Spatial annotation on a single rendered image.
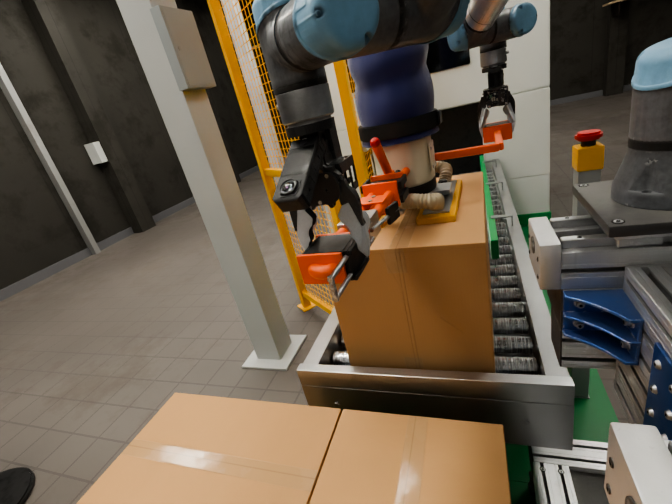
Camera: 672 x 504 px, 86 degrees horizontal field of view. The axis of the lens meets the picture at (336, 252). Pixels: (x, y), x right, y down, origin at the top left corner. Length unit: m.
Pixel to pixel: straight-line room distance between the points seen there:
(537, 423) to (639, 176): 0.62
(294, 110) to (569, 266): 0.52
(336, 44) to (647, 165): 0.52
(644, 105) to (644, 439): 0.48
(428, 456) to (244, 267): 1.31
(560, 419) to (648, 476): 0.69
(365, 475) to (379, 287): 0.42
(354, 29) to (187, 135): 1.47
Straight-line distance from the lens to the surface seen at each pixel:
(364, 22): 0.42
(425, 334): 0.99
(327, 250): 0.54
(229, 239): 1.88
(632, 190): 0.74
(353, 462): 0.96
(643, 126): 0.73
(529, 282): 1.38
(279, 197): 0.47
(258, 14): 0.53
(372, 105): 1.01
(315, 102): 0.51
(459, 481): 0.91
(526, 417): 1.07
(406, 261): 0.88
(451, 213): 0.98
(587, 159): 1.34
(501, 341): 1.20
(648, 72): 0.72
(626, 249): 0.75
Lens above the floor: 1.30
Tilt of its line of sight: 23 degrees down
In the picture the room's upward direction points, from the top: 14 degrees counter-clockwise
